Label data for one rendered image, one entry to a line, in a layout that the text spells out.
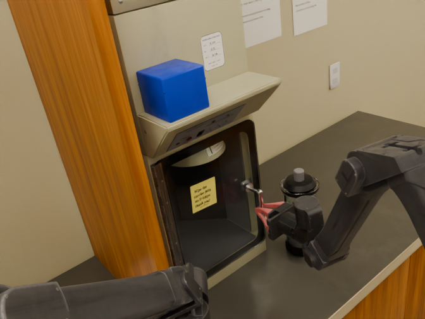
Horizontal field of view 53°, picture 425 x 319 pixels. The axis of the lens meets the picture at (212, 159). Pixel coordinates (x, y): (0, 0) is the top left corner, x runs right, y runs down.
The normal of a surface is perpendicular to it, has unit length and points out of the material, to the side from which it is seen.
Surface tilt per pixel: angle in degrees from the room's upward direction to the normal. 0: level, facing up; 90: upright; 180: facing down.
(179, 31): 90
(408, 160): 50
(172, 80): 90
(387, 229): 0
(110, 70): 90
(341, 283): 0
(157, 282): 60
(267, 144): 90
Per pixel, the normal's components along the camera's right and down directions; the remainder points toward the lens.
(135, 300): 0.88, -0.43
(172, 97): 0.61, 0.29
